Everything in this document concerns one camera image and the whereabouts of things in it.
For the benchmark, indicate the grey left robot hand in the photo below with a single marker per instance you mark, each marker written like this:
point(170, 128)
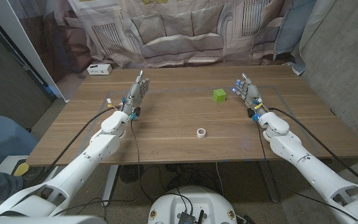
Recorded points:
point(135, 95)

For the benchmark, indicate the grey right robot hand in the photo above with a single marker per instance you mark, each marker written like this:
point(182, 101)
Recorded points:
point(251, 93)

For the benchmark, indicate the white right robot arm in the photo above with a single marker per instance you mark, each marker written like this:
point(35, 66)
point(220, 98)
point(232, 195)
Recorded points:
point(309, 168)

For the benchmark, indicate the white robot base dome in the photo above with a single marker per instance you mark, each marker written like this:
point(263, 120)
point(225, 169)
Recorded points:
point(191, 202)

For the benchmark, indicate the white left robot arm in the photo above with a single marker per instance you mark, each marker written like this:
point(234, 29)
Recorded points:
point(82, 161)

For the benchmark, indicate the green cube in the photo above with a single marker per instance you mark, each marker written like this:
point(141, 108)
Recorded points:
point(219, 96)

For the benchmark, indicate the white tape roll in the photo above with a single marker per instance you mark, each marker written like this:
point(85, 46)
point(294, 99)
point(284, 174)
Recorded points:
point(201, 133)

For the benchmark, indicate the white power strip box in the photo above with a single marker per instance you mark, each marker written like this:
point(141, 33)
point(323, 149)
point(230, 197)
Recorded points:
point(99, 69)

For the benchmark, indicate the printed sofa backdrop cloth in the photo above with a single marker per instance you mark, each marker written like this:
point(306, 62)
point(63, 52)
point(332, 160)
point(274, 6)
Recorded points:
point(179, 34)

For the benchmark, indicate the black round floor fan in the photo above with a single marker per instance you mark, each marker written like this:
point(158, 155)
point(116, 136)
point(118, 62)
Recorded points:
point(129, 173)

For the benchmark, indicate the pale grey hanging cloth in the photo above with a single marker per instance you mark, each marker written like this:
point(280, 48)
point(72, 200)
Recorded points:
point(309, 31)

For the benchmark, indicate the grey table leg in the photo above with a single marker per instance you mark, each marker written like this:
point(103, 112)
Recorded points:
point(268, 183)

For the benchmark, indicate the white table leg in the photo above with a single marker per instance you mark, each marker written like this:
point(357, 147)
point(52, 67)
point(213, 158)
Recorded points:
point(110, 183)

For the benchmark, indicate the white leaning panel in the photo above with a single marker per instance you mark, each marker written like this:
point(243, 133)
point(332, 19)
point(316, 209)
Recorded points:
point(20, 40)

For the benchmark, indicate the white floor base yellow pad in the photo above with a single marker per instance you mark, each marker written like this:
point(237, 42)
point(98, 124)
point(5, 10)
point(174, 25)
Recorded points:
point(11, 161)

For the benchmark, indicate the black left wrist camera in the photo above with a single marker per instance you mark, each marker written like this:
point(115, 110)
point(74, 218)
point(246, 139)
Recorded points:
point(137, 112)

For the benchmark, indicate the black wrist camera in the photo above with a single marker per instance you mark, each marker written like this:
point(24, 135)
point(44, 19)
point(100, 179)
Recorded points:
point(137, 112)
point(251, 113)

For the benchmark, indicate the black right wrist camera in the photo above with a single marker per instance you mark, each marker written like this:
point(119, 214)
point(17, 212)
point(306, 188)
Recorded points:
point(251, 113)

